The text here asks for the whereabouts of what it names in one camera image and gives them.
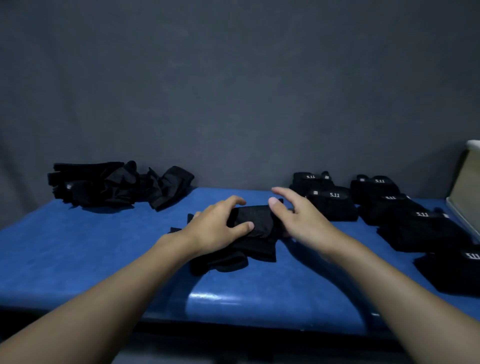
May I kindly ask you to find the person's left forearm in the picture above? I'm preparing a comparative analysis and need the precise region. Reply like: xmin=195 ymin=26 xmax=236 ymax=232
xmin=0 ymin=232 xmax=200 ymax=364

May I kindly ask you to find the white storage box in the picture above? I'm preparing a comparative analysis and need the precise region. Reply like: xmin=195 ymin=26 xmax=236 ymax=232
xmin=449 ymin=139 xmax=480 ymax=233

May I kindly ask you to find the person's left hand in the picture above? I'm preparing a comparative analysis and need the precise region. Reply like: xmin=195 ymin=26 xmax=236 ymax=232
xmin=179 ymin=194 xmax=255 ymax=258

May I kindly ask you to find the person's right hand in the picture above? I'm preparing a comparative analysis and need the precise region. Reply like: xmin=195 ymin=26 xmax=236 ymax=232
xmin=268 ymin=186 xmax=350 ymax=260

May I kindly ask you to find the pile of black gloves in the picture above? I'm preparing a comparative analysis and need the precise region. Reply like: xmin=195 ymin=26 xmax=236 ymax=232
xmin=47 ymin=160 xmax=195 ymax=212

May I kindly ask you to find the person's right forearm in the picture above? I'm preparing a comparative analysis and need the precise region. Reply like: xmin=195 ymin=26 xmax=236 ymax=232
xmin=326 ymin=236 xmax=480 ymax=364

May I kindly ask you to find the blue padded bench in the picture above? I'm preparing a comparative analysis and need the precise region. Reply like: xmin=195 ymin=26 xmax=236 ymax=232
xmin=0 ymin=187 xmax=480 ymax=337

